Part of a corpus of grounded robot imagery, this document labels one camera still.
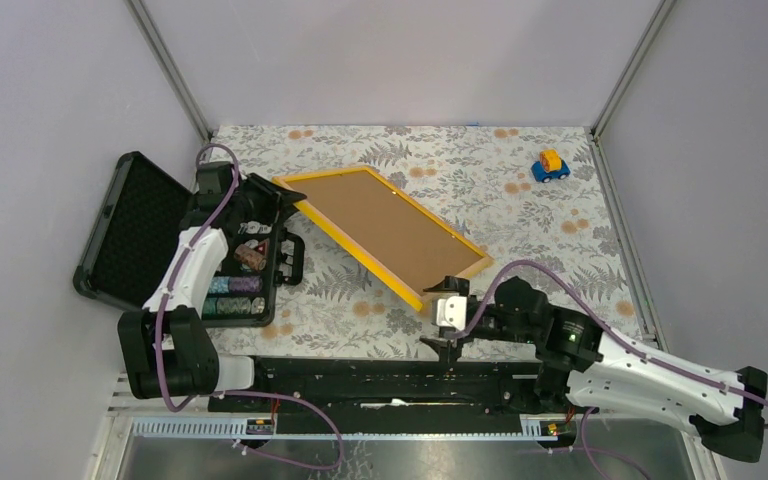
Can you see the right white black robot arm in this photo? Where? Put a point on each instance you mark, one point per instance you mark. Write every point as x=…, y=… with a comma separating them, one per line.
x=721, y=408

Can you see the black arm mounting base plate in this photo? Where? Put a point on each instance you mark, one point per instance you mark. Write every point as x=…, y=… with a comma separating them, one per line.
x=379, y=397

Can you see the yellow wooden picture frame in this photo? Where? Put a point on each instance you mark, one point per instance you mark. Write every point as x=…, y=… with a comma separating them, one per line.
x=384, y=278

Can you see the yellow blue toy car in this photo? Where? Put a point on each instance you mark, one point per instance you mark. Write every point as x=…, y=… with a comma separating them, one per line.
x=550, y=166

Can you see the aluminium rail front frame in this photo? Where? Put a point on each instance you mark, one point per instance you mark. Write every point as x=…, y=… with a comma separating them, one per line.
x=145, y=443

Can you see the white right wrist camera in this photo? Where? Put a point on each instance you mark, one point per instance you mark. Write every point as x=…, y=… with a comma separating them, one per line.
x=450, y=312

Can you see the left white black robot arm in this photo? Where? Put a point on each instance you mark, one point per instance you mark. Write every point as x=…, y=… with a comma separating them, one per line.
x=170, y=322

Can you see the right aluminium corner post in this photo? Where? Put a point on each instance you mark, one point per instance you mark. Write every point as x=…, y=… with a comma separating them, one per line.
x=629, y=72

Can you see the aluminium corner post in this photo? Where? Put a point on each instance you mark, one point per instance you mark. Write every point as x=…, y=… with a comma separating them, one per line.
x=163, y=56
x=629, y=72

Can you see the left aluminium corner post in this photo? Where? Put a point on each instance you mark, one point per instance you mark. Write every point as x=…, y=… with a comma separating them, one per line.
x=163, y=56

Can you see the brown cardboard backing board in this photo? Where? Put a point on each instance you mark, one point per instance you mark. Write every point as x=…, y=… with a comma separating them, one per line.
x=390, y=225

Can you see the black poker chip case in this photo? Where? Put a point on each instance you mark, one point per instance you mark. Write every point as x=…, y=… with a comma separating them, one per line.
x=136, y=235

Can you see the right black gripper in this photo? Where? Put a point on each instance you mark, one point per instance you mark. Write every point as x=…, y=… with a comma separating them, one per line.
x=449, y=350

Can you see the floral patterned table mat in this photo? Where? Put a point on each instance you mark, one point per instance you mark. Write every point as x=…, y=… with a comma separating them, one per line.
x=476, y=179

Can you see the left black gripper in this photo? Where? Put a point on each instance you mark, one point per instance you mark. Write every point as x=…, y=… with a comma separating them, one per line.
x=277, y=206

